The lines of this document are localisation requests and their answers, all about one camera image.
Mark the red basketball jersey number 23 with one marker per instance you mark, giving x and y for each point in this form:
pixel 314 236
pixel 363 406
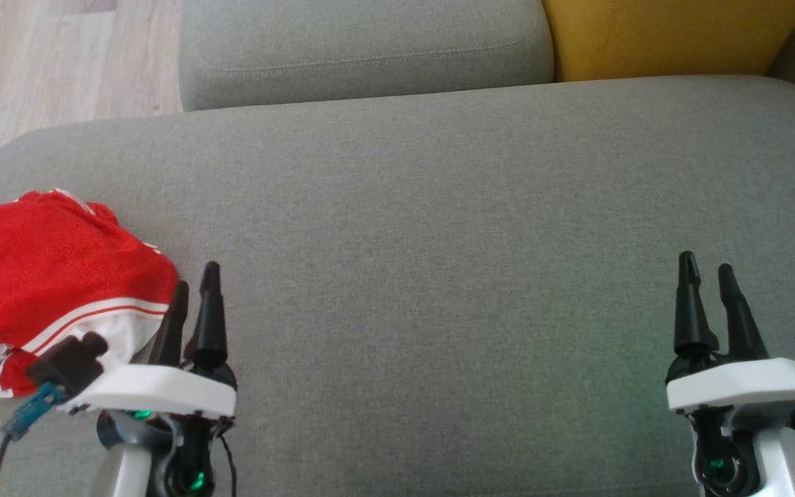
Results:
pixel 45 269

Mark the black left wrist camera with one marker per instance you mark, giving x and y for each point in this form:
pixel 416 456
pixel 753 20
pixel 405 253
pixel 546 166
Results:
pixel 70 362

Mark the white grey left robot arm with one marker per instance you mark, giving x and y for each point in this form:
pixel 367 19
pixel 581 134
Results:
pixel 125 469

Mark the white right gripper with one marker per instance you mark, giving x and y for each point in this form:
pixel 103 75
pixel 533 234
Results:
pixel 742 385

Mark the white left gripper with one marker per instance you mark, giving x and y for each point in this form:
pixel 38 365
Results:
pixel 156 390

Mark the grey sofa seat cushion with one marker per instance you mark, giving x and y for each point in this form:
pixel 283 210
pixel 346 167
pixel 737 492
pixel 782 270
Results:
pixel 439 262

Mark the yellow pillow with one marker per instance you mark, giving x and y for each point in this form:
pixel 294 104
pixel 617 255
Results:
pixel 666 34

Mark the grey sofa back cushion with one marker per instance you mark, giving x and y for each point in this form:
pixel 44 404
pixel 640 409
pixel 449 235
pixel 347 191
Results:
pixel 370 48

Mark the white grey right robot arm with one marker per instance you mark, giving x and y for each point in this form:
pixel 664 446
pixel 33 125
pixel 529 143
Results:
pixel 784 462

